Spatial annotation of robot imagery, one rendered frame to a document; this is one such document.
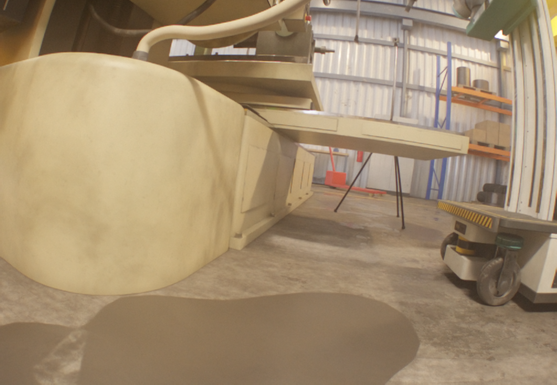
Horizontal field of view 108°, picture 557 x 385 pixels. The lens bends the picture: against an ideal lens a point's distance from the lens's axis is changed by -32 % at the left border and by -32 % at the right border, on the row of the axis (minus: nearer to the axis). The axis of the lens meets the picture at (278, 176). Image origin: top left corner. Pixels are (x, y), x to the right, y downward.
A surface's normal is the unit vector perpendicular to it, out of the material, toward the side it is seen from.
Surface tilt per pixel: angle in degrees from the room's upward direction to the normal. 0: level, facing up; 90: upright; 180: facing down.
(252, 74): 90
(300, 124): 90
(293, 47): 90
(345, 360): 0
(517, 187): 90
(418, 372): 0
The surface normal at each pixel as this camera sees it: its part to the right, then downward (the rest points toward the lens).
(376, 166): -0.21, 0.01
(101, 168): 0.50, 0.10
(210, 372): 0.13, -0.99
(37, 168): 0.04, 0.04
